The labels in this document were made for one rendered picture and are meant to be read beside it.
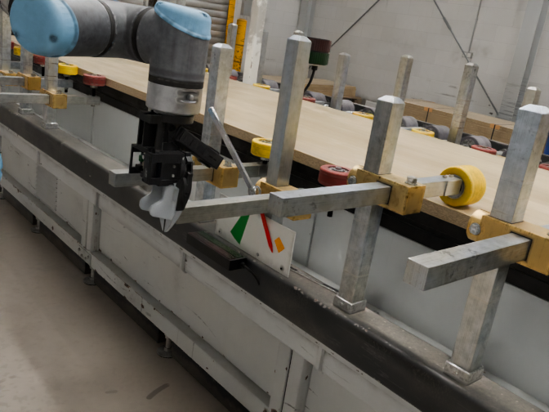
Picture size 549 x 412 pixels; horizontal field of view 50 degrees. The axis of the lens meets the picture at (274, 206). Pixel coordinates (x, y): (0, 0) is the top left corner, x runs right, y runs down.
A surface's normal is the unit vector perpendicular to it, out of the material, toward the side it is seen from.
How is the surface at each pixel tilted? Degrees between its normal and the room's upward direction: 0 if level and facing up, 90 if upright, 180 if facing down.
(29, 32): 92
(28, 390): 0
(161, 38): 88
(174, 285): 90
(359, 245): 90
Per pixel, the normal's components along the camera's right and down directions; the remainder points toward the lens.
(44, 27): -0.38, 0.26
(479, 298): -0.75, 0.09
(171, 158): 0.64, 0.32
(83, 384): 0.15, -0.94
